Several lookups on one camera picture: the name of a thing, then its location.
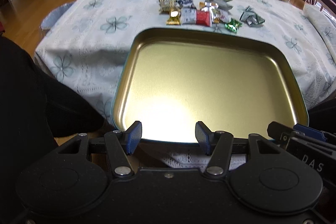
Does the red white snack packet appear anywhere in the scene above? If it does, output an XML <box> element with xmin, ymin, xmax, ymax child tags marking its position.
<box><xmin>180</xmin><ymin>8</ymin><xmax>212</xmax><ymax>27</ymax></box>

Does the white green snack packet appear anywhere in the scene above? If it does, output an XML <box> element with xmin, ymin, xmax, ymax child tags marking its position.
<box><xmin>239</xmin><ymin>6</ymin><xmax>265</xmax><ymax>27</ymax></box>

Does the yellow brown patterned snack packet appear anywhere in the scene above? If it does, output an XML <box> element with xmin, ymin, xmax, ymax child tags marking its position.
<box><xmin>158</xmin><ymin>0</ymin><xmax>176</xmax><ymax>14</ymax></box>

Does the gold metal tin tray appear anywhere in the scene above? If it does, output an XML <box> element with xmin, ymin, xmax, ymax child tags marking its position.
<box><xmin>112</xmin><ymin>28</ymin><xmax>309</xmax><ymax>143</ymax></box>

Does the white floral tablecloth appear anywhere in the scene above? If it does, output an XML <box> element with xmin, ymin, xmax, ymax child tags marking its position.
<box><xmin>34</xmin><ymin>0</ymin><xmax>336</xmax><ymax>172</ymax></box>

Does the shiny green candy wrapper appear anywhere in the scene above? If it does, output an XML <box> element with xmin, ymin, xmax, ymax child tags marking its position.
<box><xmin>224</xmin><ymin>18</ymin><xmax>243</xmax><ymax>34</ymax></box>

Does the gold foil candy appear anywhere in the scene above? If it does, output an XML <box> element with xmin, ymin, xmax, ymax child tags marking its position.
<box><xmin>166</xmin><ymin>8</ymin><xmax>181</xmax><ymax>25</ymax></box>

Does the silver yellow snack packet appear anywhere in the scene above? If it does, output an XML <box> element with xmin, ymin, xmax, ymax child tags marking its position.
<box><xmin>199</xmin><ymin>2</ymin><xmax>230</xmax><ymax>23</ymax></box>

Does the silver grey snack packet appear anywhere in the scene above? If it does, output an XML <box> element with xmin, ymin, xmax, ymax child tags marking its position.
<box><xmin>205</xmin><ymin>0</ymin><xmax>233</xmax><ymax>11</ymax></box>

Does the white blue snack packet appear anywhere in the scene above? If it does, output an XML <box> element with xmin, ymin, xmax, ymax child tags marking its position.
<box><xmin>176</xmin><ymin>0</ymin><xmax>196</xmax><ymax>9</ymax></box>

